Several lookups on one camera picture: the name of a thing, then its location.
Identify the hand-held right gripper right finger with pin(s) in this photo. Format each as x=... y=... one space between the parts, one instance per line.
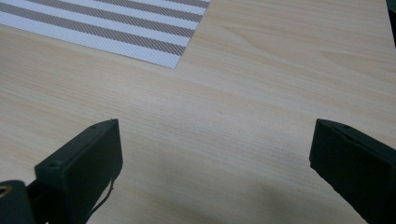
x=355 y=161

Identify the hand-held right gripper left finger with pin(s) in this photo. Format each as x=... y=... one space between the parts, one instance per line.
x=81 y=168

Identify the striped woven placemat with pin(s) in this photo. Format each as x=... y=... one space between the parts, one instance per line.
x=109 y=28

